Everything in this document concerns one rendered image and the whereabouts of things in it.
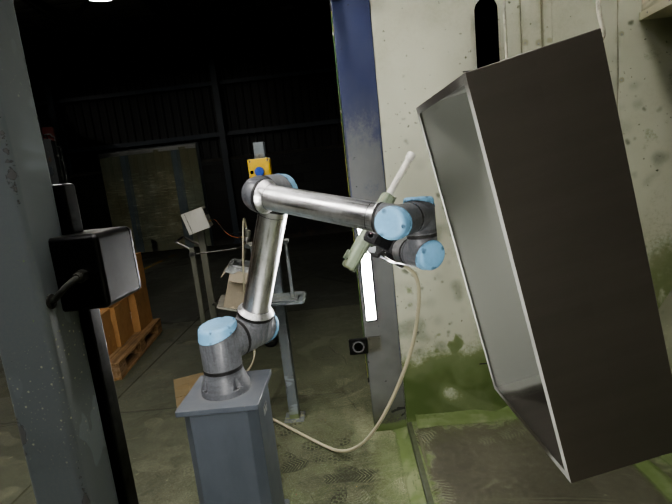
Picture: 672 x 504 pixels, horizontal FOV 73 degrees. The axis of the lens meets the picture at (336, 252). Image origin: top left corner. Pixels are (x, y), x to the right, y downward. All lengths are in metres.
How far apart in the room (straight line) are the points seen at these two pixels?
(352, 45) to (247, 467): 1.90
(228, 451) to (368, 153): 1.47
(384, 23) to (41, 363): 2.17
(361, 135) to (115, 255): 1.93
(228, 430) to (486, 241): 1.22
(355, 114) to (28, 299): 2.00
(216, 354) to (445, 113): 1.25
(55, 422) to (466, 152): 1.63
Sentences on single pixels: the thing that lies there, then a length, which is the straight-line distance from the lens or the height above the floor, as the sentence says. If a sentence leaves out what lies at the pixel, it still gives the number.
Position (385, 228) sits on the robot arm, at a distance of 1.21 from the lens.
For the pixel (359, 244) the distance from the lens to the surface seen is 1.59.
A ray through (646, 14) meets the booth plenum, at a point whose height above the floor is 1.99.
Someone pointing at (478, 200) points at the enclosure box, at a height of 1.26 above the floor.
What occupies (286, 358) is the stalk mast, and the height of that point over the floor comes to 0.39.
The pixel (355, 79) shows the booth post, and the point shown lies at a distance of 2.35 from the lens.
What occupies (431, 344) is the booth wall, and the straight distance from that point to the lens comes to 2.51.
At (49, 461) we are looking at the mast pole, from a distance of 0.52.
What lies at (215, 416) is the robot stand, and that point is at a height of 0.60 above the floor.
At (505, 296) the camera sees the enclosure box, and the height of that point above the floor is 0.86.
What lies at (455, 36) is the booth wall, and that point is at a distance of 2.45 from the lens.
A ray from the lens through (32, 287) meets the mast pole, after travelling 0.46.
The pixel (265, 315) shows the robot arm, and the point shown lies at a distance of 1.84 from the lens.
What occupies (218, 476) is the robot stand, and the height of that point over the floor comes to 0.36.
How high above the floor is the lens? 1.42
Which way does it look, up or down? 10 degrees down
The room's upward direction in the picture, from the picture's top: 6 degrees counter-clockwise
